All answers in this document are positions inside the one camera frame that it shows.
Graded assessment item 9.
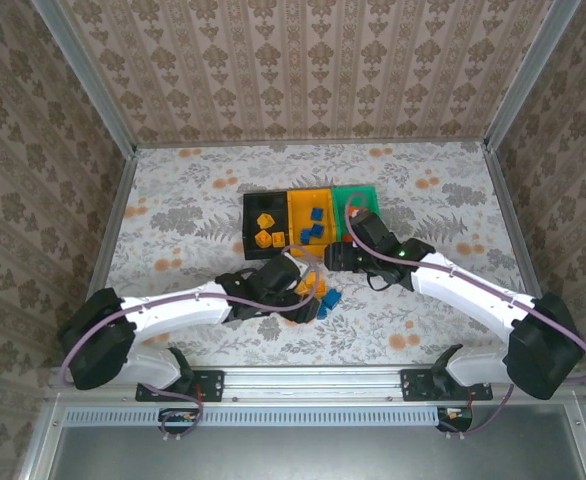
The yellow plastic bin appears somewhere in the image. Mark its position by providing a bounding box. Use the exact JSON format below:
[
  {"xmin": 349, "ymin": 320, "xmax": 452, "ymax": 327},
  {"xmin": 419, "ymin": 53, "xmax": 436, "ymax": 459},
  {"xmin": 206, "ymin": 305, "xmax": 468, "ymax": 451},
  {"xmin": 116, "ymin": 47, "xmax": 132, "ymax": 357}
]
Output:
[{"xmin": 286, "ymin": 187, "xmax": 344, "ymax": 260}]

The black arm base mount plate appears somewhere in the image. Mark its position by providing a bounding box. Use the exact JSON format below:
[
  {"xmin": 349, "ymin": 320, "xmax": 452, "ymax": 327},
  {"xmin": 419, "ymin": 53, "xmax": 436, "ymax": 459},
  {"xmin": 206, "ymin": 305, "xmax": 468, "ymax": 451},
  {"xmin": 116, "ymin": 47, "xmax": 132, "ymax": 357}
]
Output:
[
  {"xmin": 135, "ymin": 369, "xmax": 226, "ymax": 403},
  {"xmin": 400, "ymin": 368, "xmax": 494, "ymax": 403}
]

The aluminium frame post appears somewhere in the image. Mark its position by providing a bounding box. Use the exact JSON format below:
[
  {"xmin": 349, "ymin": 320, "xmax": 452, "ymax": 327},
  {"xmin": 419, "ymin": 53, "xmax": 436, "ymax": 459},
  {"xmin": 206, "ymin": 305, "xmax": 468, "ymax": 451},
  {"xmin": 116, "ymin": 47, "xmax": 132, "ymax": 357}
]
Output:
[
  {"xmin": 483, "ymin": 0, "xmax": 585, "ymax": 151},
  {"xmin": 28, "ymin": 0, "xmax": 139, "ymax": 157}
]

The black plastic bin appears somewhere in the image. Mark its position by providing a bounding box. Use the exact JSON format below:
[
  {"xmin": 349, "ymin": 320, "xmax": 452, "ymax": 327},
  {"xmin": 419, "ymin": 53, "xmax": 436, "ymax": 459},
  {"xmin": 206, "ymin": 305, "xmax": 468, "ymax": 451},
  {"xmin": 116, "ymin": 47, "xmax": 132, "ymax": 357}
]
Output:
[{"xmin": 242, "ymin": 191, "xmax": 291, "ymax": 261}]

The grey steel panel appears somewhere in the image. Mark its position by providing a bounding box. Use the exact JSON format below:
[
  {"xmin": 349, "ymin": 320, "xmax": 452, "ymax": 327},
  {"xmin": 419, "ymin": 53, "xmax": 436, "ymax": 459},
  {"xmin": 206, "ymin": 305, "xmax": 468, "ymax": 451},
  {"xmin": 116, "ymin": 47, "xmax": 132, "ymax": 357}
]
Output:
[{"xmin": 47, "ymin": 424, "xmax": 586, "ymax": 480}]

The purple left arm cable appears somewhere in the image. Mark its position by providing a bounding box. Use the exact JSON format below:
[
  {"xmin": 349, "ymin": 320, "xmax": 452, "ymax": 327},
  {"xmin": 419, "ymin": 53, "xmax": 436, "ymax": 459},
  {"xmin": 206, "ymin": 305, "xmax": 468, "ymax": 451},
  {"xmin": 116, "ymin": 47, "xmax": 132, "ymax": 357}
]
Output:
[{"xmin": 60, "ymin": 244, "xmax": 324, "ymax": 386}]

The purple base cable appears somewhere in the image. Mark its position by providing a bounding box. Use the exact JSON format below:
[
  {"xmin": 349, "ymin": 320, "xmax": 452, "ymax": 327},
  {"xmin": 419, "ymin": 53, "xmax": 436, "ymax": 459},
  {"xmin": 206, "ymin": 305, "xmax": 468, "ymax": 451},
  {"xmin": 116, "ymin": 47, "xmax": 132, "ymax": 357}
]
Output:
[
  {"xmin": 137, "ymin": 382, "xmax": 205, "ymax": 442},
  {"xmin": 437, "ymin": 384, "xmax": 517, "ymax": 441}
]

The aluminium table back rail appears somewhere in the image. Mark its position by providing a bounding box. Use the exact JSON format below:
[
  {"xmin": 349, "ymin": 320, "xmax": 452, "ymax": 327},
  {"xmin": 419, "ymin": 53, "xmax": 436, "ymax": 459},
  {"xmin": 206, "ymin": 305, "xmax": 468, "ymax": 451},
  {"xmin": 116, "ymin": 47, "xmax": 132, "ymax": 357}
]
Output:
[{"xmin": 135, "ymin": 139, "xmax": 489, "ymax": 150}]

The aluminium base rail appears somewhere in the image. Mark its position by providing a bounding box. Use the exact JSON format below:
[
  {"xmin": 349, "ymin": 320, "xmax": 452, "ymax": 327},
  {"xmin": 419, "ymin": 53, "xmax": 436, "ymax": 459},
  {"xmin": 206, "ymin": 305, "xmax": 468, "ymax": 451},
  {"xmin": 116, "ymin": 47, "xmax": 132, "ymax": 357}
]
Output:
[{"xmin": 47, "ymin": 367, "xmax": 586, "ymax": 404}]

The aluminium table side rail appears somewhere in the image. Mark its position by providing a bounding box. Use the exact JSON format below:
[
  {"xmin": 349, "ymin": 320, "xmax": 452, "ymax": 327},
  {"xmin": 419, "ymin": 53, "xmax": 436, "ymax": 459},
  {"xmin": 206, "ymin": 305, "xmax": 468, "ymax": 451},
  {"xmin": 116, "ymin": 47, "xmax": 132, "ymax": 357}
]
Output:
[
  {"xmin": 87, "ymin": 147, "xmax": 139, "ymax": 301},
  {"xmin": 482, "ymin": 142, "xmax": 544, "ymax": 301}
]

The green plastic bin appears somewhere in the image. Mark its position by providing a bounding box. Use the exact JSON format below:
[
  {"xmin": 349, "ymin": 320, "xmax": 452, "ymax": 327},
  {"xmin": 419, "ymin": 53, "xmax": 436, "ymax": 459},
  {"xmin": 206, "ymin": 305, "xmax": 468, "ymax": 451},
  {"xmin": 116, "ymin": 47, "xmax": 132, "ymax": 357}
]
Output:
[{"xmin": 331, "ymin": 184, "xmax": 382, "ymax": 239}]

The grey slotted cable duct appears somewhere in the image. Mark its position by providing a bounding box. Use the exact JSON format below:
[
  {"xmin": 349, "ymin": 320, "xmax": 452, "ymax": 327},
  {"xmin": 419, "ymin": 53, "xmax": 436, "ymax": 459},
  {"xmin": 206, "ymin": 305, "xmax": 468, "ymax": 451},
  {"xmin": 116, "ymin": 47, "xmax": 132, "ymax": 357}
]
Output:
[{"xmin": 65, "ymin": 405, "xmax": 444, "ymax": 426}]

